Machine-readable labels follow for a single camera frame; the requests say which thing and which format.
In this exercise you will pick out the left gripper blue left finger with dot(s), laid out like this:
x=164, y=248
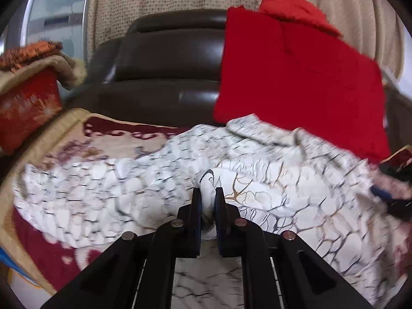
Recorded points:
x=136, y=271

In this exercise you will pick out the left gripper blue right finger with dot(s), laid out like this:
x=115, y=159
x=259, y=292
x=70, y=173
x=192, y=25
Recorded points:
x=279, y=270

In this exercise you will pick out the white black patterned coat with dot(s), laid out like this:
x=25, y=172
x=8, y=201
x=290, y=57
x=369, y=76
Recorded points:
x=289, y=193

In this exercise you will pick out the floral red beige blanket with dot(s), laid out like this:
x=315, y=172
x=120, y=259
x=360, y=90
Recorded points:
x=48, y=154

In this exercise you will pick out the red blanket on sofa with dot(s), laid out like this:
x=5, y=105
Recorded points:
x=295, y=76

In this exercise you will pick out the beige dotted curtain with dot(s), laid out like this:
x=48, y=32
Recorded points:
x=371, y=26

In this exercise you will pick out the red gift box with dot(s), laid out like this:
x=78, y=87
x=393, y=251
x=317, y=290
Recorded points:
x=27, y=107

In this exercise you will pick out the dark brown leather sofa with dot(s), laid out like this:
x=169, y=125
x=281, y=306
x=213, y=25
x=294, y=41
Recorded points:
x=166, y=70

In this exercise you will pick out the small red pillow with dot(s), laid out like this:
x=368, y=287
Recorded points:
x=300, y=11

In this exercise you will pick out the beige jacket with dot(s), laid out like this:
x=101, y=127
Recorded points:
x=70, y=72

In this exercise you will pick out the orange black patterned cloth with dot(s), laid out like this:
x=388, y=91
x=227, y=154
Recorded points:
x=15, y=58

